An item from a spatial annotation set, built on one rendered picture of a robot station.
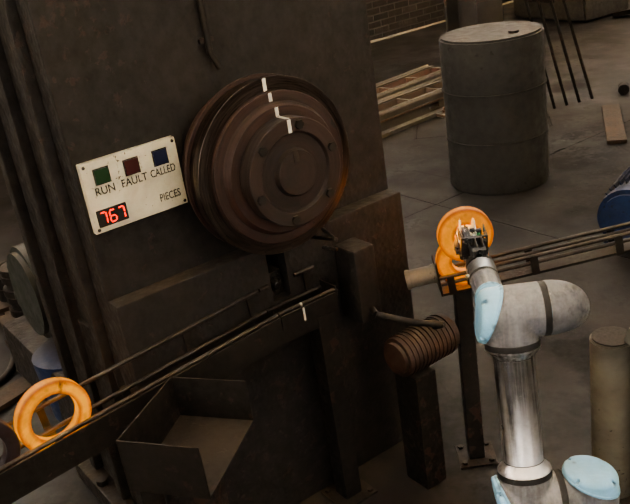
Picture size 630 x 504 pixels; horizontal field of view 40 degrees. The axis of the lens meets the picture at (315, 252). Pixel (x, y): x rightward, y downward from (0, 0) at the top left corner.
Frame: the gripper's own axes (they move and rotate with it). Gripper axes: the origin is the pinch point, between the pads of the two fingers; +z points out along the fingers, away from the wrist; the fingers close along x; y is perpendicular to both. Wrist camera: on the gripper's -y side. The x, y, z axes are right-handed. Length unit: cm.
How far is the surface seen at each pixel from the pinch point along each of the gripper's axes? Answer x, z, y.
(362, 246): 28.5, 6.2, -6.2
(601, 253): -40.3, 2.6, -18.6
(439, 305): -5, 91, -112
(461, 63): -45, 237, -71
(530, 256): -19.2, 1.8, -15.3
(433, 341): 11.8, -9.4, -32.8
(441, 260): 6.2, 4.6, -14.3
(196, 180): 68, -8, 33
